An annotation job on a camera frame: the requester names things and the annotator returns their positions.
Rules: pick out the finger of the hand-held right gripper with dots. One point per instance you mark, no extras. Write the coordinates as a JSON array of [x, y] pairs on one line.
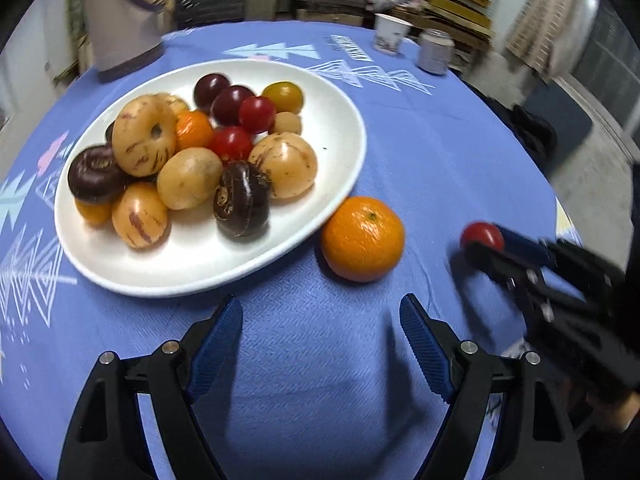
[[492, 262], [525, 247]]

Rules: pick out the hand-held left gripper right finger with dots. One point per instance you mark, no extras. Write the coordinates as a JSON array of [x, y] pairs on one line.
[[425, 345]]

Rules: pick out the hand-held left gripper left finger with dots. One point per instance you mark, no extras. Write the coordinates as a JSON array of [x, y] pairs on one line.
[[220, 340]]

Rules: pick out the red tomato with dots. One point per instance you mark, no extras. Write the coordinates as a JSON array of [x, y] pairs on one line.
[[231, 142], [482, 235], [256, 114]]

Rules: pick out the white oval plate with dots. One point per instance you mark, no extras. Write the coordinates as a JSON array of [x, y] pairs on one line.
[[200, 255]]

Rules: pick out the large orange mandarin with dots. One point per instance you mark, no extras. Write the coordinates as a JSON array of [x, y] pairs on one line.
[[362, 238]]

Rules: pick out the dark purple water chestnut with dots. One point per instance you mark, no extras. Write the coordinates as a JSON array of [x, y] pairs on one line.
[[95, 172], [242, 200]]

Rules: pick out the small striped pepino melon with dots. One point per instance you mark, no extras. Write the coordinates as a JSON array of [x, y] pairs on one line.
[[139, 215]]

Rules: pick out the plain yellow pepino melon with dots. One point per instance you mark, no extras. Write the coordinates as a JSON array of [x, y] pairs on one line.
[[190, 177]]

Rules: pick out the small orange mandarin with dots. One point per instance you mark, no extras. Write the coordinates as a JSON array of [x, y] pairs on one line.
[[195, 131]]

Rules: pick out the large striped pepino melon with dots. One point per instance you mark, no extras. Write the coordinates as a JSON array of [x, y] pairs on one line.
[[144, 135]]

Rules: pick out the tan round sapodilla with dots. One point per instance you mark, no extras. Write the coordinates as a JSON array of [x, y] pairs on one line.
[[287, 124]]

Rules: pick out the dark red plum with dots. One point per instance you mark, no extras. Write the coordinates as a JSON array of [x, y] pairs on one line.
[[230, 106], [209, 87]]

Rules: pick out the pale yellow pepino melon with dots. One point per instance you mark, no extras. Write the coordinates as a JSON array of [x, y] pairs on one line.
[[174, 103]]

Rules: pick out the yellow orange tomato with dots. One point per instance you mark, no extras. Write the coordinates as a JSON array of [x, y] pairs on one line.
[[283, 96]]

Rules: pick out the person's right hand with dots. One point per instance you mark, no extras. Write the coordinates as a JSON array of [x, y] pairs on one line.
[[612, 412]]

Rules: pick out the black bag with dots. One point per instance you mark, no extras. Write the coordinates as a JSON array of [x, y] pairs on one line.
[[530, 130]]

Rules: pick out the blue printed tablecloth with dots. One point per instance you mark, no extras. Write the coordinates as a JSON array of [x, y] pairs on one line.
[[450, 135]]

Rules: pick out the dark floor mat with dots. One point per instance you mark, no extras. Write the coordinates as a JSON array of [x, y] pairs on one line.
[[565, 115]]

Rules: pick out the small orange kumquat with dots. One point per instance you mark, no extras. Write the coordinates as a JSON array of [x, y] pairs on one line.
[[92, 211]]

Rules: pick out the round striped pepino melon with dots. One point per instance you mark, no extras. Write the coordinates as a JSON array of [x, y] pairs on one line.
[[284, 165]]

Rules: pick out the glass jar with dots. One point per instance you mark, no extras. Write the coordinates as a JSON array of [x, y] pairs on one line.
[[436, 51]]

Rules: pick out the white printed paper cup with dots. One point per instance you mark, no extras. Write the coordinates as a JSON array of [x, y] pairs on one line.
[[391, 34]]

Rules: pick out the beige thermos flask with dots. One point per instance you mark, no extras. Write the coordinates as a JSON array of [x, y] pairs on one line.
[[120, 15]]

